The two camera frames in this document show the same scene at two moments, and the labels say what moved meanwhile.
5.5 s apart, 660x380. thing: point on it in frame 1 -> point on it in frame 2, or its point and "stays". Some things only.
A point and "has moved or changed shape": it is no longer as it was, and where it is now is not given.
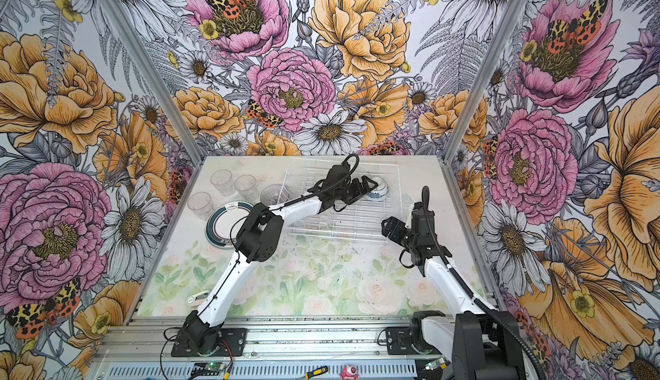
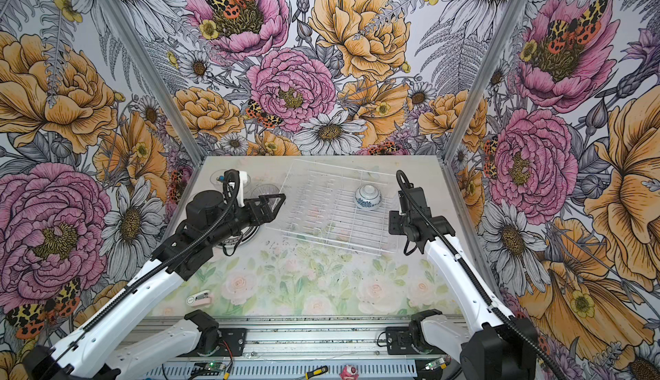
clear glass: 223,180 stays
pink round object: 349,374 stays
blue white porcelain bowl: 381,192 has moved or changed shape
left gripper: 360,191 -> 253,205
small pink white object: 197,298 stays
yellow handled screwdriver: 314,372 stays
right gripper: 393,221 -> 393,219
